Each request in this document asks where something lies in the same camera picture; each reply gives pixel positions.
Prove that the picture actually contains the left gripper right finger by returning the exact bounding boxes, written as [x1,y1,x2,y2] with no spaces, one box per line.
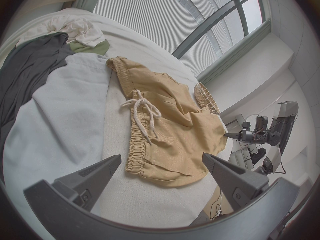
[202,152,271,211]

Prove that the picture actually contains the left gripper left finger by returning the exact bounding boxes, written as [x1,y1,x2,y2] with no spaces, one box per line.
[53,154,122,213]

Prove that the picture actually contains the tan shorts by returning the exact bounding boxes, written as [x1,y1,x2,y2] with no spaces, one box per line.
[106,56,228,188]

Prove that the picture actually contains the round woven basket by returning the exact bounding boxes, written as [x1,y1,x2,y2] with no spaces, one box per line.
[194,82,221,115]

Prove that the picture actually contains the pale blue garment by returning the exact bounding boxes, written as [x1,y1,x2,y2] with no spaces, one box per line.
[3,53,114,192]

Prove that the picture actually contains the green garment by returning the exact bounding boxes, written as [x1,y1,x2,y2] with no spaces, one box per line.
[69,39,110,54]

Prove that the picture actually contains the black garment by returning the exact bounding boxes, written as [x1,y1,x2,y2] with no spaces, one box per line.
[0,31,75,157]

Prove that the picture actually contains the bed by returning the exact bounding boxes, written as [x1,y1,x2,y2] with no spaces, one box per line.
[0,0,233,224]

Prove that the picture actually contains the white garment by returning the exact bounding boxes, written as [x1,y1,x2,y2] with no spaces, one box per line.
[17,16,105,47]

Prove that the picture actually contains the window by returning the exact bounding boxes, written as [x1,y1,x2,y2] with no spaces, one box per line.
[92,0,272,77]

